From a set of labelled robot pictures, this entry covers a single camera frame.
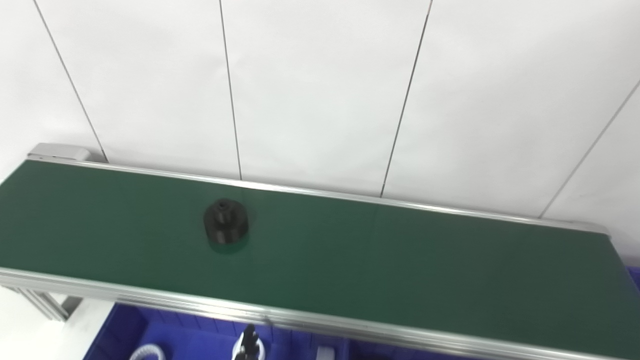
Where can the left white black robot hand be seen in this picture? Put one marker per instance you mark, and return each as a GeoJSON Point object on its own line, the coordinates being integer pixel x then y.
{"type": "Point", "coordinates": [251, 341]}

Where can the black round flanged part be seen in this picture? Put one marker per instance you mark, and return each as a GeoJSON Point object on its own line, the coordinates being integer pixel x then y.
{"type": "Point", "coordinates": [226, 221]}

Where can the blue bin with white rings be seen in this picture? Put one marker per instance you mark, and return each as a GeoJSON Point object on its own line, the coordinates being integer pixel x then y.
{"type": "Point", "coordinates": [190, 340]}

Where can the white plain cylinder part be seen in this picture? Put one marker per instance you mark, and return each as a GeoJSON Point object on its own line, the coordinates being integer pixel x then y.
{"type": "Point", "coordinates": [324, 353]}

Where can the blue bin with black parts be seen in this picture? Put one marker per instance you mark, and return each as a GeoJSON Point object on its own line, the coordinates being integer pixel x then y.
{"type": "Point", "coordinates": [346, 349]}

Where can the green conveyor belt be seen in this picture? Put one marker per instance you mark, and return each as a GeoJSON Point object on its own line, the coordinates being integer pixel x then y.
{"type": "Point", "coordinates": [350, 250]}

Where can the aluminium conveyor support leg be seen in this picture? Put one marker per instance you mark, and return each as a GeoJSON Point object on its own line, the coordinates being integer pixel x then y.
{"type": "Point", "coordinates": [45, 302]}

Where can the grey conveyor end cap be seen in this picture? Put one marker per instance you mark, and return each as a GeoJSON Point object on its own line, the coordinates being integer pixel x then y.
{"type": "Point", "coordinates": [59, 151]}

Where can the empty blue plastic bin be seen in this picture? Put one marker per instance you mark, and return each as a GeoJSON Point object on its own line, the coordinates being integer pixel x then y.
{"type": "Point", "coordinates": [634, 279]}

